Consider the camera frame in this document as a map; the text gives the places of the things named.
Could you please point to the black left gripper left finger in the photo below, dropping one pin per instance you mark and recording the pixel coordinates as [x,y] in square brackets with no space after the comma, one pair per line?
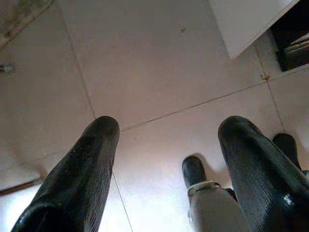
[72,188]

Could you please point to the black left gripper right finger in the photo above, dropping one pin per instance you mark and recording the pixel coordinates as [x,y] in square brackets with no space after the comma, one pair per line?
[265,188]

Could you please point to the white fridge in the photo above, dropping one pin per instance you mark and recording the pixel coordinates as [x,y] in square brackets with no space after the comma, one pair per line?
[241,24]

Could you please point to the silver robot left leg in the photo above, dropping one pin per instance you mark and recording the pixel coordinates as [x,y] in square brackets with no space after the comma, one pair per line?
[212,207]

